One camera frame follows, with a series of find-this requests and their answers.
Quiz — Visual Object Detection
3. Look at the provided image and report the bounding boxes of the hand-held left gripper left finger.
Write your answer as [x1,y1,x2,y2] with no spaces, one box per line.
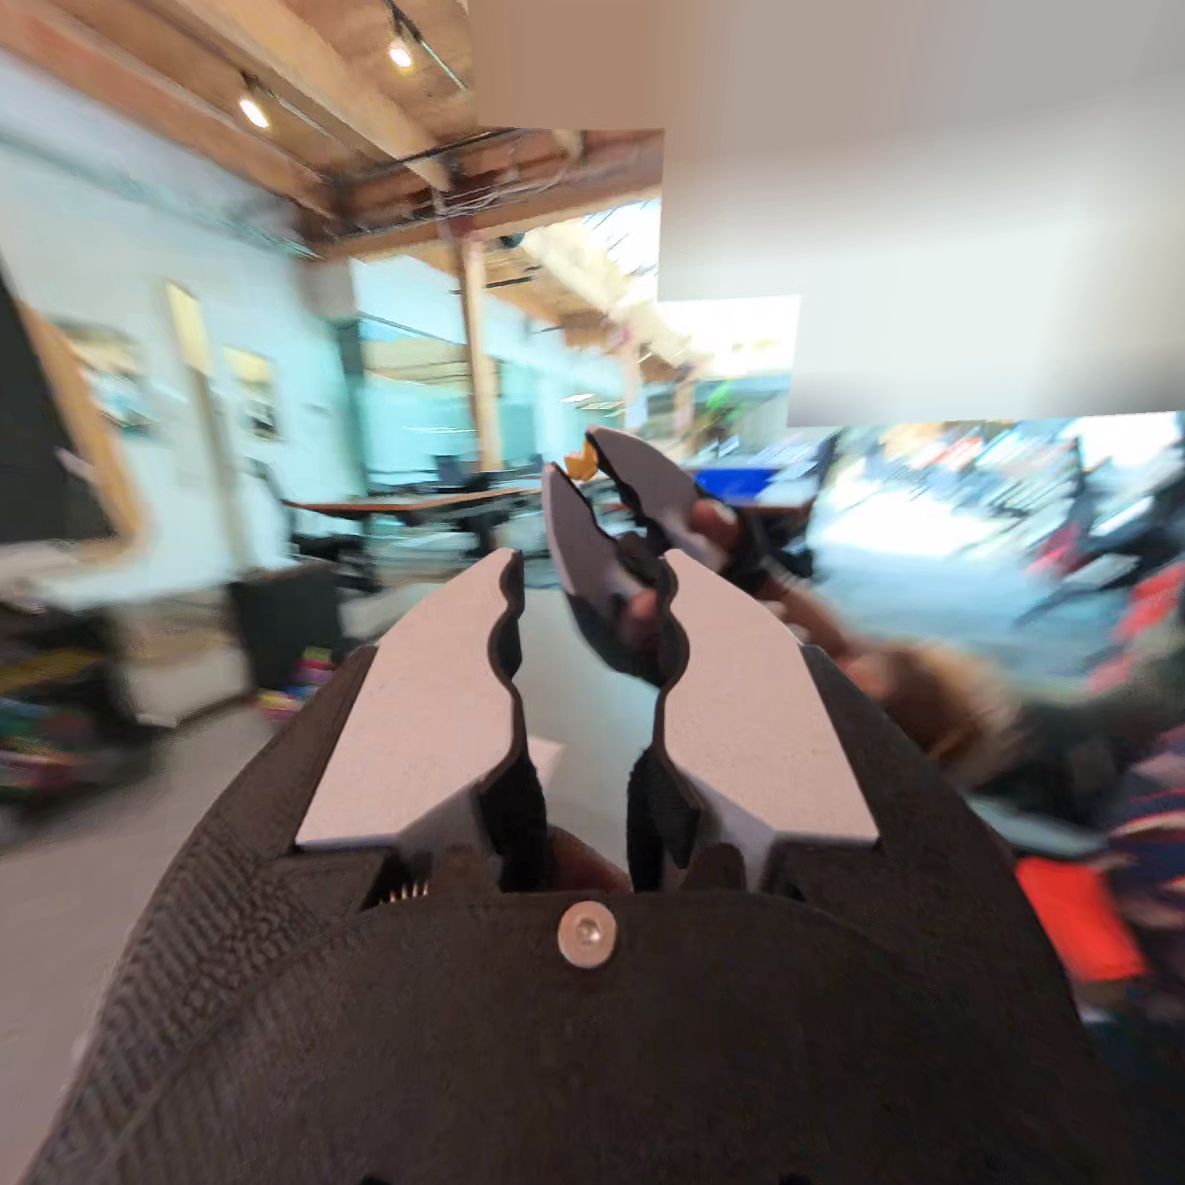
[296,549,553,894]

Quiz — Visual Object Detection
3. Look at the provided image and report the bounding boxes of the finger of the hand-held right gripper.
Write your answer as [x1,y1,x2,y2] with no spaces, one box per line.
[586,430,734,569]
[541,463,651,683]

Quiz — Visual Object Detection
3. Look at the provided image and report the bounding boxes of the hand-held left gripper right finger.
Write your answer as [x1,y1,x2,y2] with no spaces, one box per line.
[625,551,880,894]

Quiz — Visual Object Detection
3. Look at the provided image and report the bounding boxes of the person's right forearm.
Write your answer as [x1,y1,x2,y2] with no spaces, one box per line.
[778,576,1185,825]

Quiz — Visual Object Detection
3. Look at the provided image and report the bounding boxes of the person's right hand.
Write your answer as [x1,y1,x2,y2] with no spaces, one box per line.
[622,498,818,641]

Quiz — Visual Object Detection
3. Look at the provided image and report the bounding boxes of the blue bins on far desk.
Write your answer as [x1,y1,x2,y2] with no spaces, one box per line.
[692,465,789,507]

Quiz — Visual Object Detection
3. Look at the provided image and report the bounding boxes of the long wooden desk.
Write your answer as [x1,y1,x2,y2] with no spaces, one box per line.
[282,484,560,533]

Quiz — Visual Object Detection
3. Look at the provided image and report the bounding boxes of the wood-framed dark screen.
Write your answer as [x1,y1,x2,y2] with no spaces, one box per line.
[0,270,145,567]

